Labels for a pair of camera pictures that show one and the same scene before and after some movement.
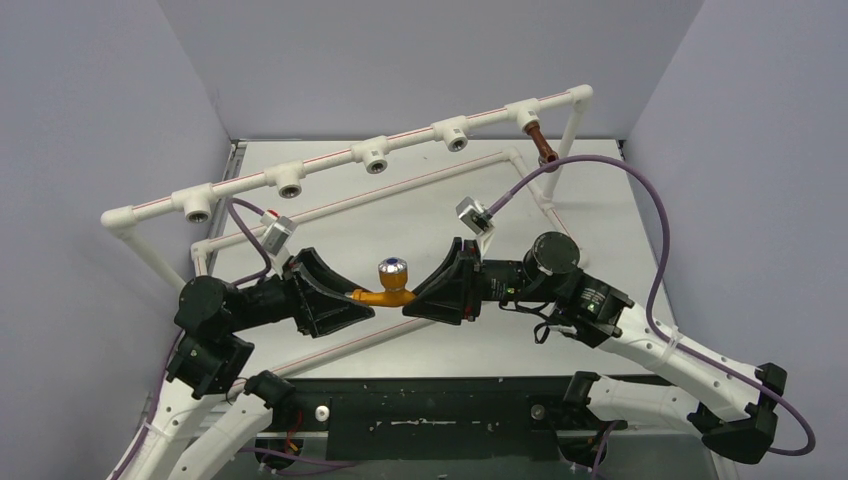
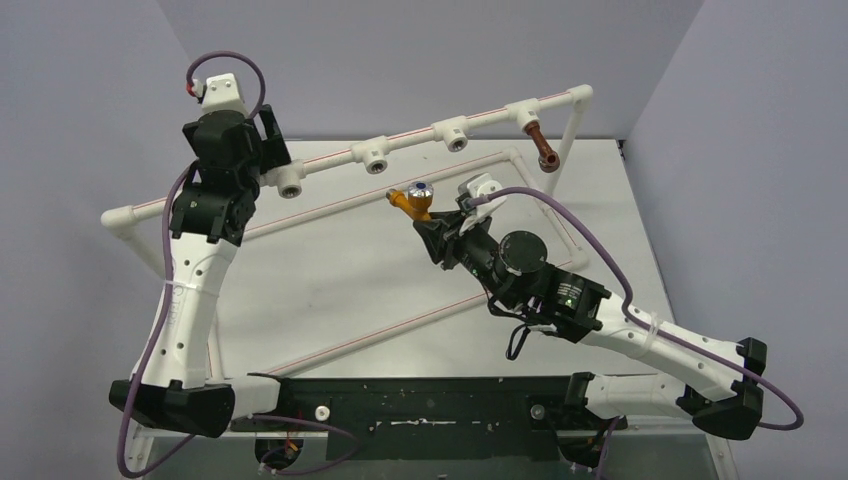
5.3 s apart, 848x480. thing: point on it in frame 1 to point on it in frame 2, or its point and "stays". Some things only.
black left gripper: (297, 291) to (269, 132)
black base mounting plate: (437, 419) stays
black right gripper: (471, 282) to (445, 232)
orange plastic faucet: (393, 275) to (415, 199)
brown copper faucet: (544, 150) stays
